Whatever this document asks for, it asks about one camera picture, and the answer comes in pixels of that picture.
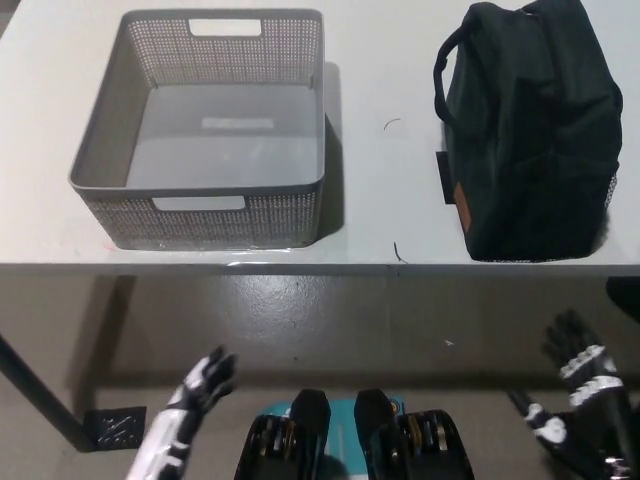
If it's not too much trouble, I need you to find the dark rounded object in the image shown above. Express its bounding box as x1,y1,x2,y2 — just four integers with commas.
606,277,640,322

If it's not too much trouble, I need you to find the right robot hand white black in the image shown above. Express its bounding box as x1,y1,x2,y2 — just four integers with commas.
507,309,640,480

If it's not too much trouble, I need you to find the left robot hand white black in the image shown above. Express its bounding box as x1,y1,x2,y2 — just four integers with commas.
127,344,239,480

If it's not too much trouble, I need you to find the black tape patch cross-shaped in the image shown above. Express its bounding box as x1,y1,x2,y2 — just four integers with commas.
435,150,459,206

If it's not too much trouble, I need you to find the dark green lunch bag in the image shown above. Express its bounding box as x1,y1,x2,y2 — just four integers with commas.
432,0,625,265

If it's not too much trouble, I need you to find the black metal table leg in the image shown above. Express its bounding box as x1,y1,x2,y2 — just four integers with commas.
0,332,96,452

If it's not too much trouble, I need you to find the grey perforated plastic basket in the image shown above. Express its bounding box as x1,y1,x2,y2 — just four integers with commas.
68,8,327,251

